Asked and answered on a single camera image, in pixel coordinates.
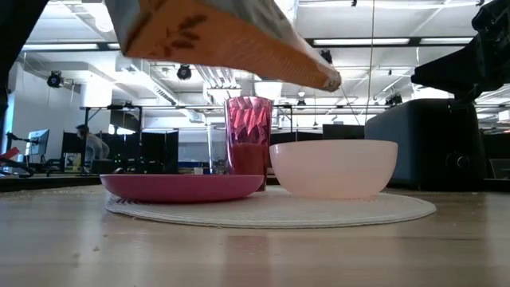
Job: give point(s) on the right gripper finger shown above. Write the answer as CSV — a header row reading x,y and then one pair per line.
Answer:
x,y
458,71

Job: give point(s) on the light pink plastic bowl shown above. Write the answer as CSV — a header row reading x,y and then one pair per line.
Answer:
x,y
334,167

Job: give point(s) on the red faceted tumbler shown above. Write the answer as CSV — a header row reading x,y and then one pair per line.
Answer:
x,y
248,135

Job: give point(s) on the white round woven placemat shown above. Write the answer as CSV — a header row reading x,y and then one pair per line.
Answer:
x,y
279,213

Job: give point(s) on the orange cereal box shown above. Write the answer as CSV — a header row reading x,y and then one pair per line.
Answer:
x,y
223,44

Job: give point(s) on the magenta plastic plate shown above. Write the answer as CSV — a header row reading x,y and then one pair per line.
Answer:
x,y
179,187

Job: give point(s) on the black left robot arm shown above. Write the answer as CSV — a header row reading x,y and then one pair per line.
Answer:
x,y
16,32

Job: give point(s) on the black overhead light bar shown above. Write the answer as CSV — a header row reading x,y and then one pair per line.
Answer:
x,y
414,41

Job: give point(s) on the black two-slot toaster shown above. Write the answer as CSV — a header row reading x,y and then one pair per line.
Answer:
x,y
430,135

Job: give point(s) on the black ceiling spotlight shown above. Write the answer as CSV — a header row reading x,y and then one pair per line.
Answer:
x,y
393,99
54,79
326,56
184,72

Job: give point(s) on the dark grey box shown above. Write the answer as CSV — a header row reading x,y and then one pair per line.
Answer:
x,y
500,169

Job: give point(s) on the dark flat screen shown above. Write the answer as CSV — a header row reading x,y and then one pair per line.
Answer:
x,y
342,131

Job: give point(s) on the white ceiling pipe bundle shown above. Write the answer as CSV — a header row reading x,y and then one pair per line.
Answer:
x,y
215,77

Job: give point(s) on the black cabinet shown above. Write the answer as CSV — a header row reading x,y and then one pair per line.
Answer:
x,y
159,151

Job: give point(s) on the person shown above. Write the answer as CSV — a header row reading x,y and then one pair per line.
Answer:
x,y
95,149

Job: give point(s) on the computer monitor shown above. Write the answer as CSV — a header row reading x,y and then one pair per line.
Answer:
x,y
39,141

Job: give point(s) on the red and black equipment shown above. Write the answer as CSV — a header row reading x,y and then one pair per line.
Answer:
x,y
8,153

